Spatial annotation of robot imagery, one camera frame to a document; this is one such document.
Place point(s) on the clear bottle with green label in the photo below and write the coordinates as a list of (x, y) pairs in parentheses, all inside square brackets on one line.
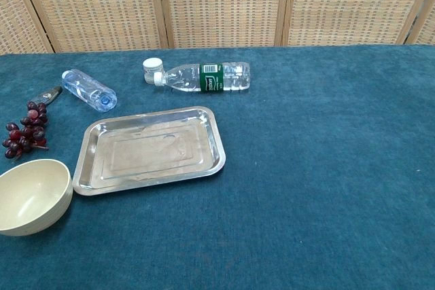
[(207, 76)]

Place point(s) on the small dark grey tool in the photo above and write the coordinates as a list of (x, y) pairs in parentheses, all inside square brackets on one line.
[(49, 94)]

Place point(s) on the rectangular stainless steel tray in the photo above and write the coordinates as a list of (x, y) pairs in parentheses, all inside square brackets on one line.
[(149, 150)]

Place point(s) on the cream round bowl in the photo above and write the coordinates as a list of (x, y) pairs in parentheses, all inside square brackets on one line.
[(30, 198)]

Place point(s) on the small white lidded jar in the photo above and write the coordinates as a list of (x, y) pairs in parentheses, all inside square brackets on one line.
[(151, 67)]

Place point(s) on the bunch of dark red grapes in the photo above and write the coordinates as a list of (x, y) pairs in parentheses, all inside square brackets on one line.
[(29, 132)]

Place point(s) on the blue plush tablecloth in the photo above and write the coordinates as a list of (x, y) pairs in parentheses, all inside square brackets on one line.
[(289, 184)]

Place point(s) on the woven rattan folding screen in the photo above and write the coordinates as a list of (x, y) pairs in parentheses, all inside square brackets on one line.
[(221, 4)]

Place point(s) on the clear bottle without label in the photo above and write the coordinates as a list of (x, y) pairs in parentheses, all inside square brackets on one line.
[(88, 89)]

